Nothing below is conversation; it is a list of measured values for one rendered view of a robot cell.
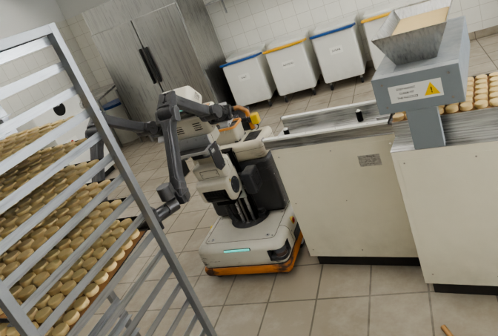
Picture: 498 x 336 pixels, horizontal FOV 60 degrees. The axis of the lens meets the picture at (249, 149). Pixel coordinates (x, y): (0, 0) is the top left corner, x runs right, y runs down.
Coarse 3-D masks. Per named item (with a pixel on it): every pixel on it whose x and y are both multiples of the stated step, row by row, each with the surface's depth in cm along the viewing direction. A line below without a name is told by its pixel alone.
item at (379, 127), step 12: (384, 120) 207; (312, 132) 226; (324, 132) 222; (336, 132) 219; (348, 132) 216; (360, 132) 213; (372, 132) 211; (384, 132) 208; (264, 144) 242; (276, 144) 238; (288, 144) 235; (300, 144) 232
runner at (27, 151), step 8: (72, 120) 148; (80, 120) 151; (56, 128) 141; (64, 128) 144; (48, 136) 138; (56, 136) 141; (32, 144) 132; (40, 144) 135; (16, 152) 127; (24, 152) 129; (32, 152) 132; (8, 160) 124; (16, 160) 127; (0, 168) 122; (8, 168) 124
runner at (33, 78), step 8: (56, 64) 146; (40, 72) 139; (48, 72) 142; (56, 72) 145; (24, 80) 134; (32, 80) 136; (40, 80) 139; (0, 88) 126; (8, 88) 128; (16, 88) 131; (24, 88) 133; (0, 96) 126
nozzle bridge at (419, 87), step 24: (456, 24) 205; (456, 48) 175; (384, 72) 181; (408, 72) 170; (432, 72) 166; (456, 72) 162; (384, 96) 178; (408, 96) 174; (432, 96) 170; (456, 96) 166; (408, 120) 179; (432, 120) 175; (432, 144) 180
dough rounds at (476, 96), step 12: (468, 84) 204; (480, 84) 199; (492, 84) 195; (468, 96) 192; (480, 96) 188; (492, 96) 184; (444, 108) 195; (456, 108) 187; (468, 108) 184; (480, 108) 182; (396, 120) 200
